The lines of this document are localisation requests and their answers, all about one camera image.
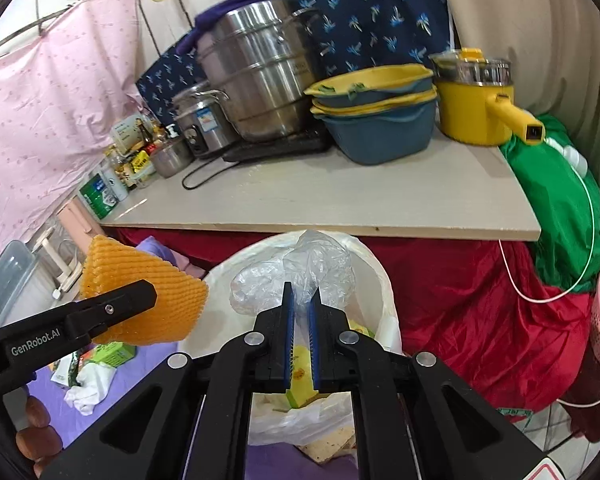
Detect pink cloth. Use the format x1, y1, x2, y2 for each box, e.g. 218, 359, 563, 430
171, 249, 207, 282

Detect brown cardboard piece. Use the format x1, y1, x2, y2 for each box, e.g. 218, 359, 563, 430
300, 429, 357, 464

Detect dark purple cloth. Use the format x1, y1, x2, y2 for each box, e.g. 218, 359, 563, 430
175, 0, 295, 56

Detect clear plastic bag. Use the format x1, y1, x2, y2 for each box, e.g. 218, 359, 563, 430
229, 230, 357, 318

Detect yellow green box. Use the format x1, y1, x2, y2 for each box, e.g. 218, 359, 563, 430
285, 342, 333, 409

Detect crumpled snack wrapper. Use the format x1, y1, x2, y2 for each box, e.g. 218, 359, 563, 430
50, 352, 84, 387

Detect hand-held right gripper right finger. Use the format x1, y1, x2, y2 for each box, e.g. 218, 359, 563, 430
307, 287, 551, 480

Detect yellow pot with handle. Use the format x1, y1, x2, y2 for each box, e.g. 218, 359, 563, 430
436, 77, 546, 147

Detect beige curtain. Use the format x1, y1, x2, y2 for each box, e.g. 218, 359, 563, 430
430, 0, 600, 171

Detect steel rice cooker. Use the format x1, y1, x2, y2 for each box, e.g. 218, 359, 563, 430
172, 80, 242, 160

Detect green canister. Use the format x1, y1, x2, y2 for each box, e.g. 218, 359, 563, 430
78, 172, 119, 220

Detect red cloth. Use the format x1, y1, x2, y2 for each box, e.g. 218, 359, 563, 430
112, 227, 600, 411

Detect small steel bowl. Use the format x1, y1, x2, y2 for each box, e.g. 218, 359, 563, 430
150, 137, 195, 179

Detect green vegetable leaves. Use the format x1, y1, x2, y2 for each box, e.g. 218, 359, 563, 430
316, 81, 367, 100

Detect glass lid with yellow knob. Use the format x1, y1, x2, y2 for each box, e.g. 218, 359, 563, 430
429, 47, 512, 86

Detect yellow label jar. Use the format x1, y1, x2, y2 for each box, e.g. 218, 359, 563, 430
130, 151, 157, 184

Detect navy floral cloth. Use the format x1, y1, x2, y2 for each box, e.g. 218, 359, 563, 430
136, 0, 454, 126

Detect green cloth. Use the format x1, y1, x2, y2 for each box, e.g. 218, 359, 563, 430
497, 115, 600, 295

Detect white cable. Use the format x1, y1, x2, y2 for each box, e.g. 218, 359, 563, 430
497, 160, 596, 304

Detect pink dotted curtain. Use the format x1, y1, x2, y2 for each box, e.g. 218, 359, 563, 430
0, 0, 154, 262

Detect white plastic bottle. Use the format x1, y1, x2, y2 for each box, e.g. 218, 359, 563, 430
545, 135, 589, 174

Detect pink kettle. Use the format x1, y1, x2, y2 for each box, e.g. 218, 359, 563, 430
56, 201, 108, 241

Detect white crumpled tissue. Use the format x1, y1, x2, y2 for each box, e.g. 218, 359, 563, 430
64, 362, 119, 417

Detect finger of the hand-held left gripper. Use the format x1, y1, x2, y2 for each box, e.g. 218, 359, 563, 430
64, 280, 158, 347

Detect orange foam fruit net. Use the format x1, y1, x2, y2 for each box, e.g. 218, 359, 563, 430
79, 234, 210, 347

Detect black power cable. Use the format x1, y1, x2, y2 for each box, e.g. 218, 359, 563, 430
181, 152, 242, 191

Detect trash bin with white liner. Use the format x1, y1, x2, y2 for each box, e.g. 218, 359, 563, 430
180, 230, 404, 448

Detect dark maroon cloth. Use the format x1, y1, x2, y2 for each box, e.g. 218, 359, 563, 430
562, 345, 600, 443

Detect black induction cooktop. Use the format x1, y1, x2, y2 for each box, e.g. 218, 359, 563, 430
222, 127, 334, 164

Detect white stand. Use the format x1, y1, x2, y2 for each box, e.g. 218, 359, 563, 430
32, 227, 89, 294

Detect clear plastic storage box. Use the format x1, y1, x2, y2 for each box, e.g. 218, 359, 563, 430
0, 240, 57, 332

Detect purple sheet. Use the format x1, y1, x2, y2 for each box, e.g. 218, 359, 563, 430
10, 237, 361, 480

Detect white canister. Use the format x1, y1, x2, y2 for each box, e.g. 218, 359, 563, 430
102, 164, 130, 201

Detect large steel steamer pot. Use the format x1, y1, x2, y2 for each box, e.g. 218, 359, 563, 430
197, 0, 327, 144

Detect blue and yellow basin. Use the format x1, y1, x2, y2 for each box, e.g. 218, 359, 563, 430
310, 86, 438, 117
304, 64, 434, 109
314, 97, 440, 166

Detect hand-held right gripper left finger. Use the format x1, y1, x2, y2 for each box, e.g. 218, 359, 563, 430
40, 282, 296, 480

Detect person's left hand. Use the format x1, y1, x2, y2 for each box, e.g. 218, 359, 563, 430
16, 394, 65, 479

